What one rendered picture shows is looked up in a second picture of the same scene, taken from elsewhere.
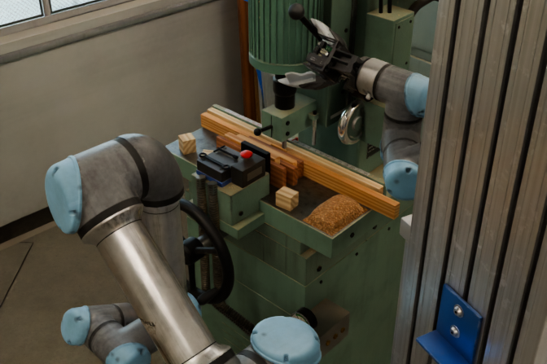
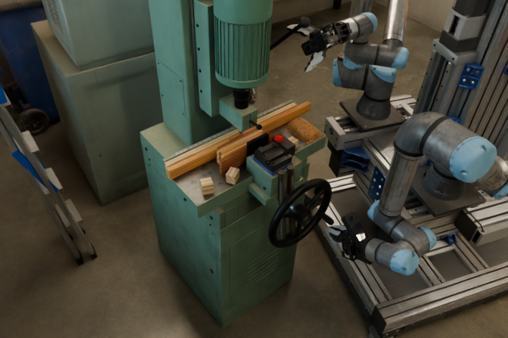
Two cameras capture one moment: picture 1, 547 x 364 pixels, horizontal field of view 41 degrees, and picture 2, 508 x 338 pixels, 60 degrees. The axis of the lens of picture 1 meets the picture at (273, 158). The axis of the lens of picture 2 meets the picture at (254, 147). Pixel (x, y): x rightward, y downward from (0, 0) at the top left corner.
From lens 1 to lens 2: 1.90 m
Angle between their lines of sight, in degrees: 65
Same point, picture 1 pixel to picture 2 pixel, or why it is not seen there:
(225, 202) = (297, 169)
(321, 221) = (315, 134)
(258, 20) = (258, 51)
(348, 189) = (286, 118)
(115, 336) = (419, 237)
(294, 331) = not seen: hidden behind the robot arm
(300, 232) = (308, 150)
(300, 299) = not seen: hidden behind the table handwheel
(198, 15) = not seen: outside the picture
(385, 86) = (363, 27)
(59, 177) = (490, 146)
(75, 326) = (414, 258)
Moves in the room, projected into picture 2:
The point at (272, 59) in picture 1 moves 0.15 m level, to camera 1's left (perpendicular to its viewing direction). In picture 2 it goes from (264, 72) to (257, 97)
